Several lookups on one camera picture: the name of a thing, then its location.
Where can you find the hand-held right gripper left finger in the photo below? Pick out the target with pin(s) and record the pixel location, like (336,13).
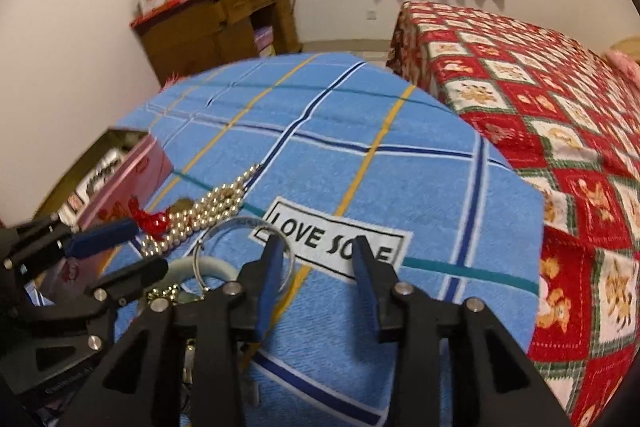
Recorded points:
(265,292)

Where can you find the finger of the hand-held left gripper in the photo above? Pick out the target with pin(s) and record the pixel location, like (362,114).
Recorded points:
(100,238)
(130,277)

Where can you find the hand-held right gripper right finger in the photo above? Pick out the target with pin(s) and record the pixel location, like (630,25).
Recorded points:
(367,292)

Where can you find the red knot charm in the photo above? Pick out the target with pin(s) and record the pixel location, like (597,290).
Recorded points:
(157,223)

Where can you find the pale jade bangle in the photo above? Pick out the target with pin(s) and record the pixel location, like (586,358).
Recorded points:
(210,263)

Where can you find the pink tin box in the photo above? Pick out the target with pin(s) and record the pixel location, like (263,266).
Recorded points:
(135,177)

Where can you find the thin silver bangle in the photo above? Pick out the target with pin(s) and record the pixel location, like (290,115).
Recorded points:
(235,221)

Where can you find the printed paper lining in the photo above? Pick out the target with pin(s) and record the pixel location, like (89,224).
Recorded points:
(100,173)

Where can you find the blue checked blanket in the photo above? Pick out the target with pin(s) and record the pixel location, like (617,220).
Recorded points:
(350,157)

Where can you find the pink clothes heap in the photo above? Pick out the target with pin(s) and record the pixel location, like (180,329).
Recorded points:
(171,80)

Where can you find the flat red box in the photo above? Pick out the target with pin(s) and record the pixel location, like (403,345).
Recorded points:
(147,18)

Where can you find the wooden cabinet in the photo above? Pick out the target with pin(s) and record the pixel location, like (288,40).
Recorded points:
(200,32)

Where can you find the pale purple box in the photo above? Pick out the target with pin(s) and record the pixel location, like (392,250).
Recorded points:
(265,39)

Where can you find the red patterned bedspread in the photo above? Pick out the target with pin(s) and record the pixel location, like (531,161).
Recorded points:
(550,107)

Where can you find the pink pillow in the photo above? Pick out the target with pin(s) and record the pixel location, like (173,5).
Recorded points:
(622,64)

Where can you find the cream wooden headboard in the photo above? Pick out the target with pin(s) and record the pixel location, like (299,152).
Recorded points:
(627,44)

